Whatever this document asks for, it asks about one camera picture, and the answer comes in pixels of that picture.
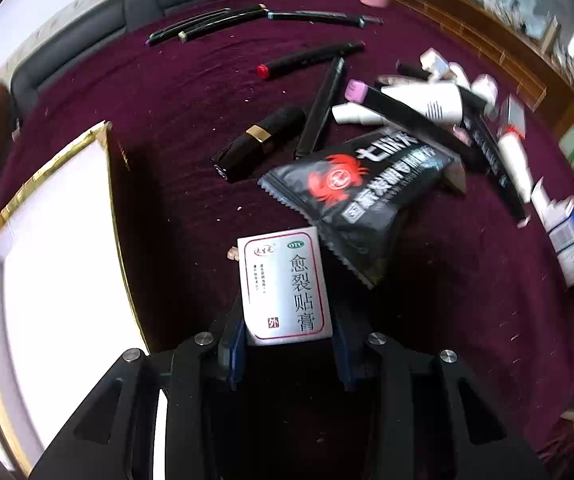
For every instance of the black marker pen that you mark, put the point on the black marker pen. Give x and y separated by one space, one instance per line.
187 24
222 21

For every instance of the white plaster packet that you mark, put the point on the white plaster packet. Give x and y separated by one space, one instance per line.
287 290

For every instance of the white bottle red mark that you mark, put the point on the white bottle red mark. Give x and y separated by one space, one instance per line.
514 165

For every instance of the small white box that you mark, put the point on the small white box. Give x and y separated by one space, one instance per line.
434 62

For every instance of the small white roll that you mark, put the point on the small white roll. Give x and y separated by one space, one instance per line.
486 90

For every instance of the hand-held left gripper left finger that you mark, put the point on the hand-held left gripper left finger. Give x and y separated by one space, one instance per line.
237 360

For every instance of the black gold lipstick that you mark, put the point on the black gold lipstick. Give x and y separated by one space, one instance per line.
262 140

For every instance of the black crab print sachet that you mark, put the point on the black crab print sachet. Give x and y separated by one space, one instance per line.
367 190

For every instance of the slim black pen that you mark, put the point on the slim black pen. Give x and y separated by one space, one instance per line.
319 107

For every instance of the red-capped black marker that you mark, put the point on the red-capped black marker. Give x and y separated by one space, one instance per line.
312 56

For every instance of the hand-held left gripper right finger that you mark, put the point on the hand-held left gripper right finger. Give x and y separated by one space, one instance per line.
343 365

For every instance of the wooden brick-pattern cabinet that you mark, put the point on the wooden brick-pattern cabinet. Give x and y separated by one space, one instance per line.
467 25

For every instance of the white gold-rimmed tray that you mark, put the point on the white gold-rimmed tray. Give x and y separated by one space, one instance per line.
62 270

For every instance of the white cosmetic tube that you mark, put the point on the white cosmetic tube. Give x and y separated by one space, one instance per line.
407 102

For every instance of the teal-capped black marker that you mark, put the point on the teal-capped black marker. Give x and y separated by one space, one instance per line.
317 16

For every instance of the black leather sofa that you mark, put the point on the black leather sofa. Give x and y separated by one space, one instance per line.
97 25

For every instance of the glass aquarium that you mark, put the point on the glass aquarium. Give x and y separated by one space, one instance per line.
517 0

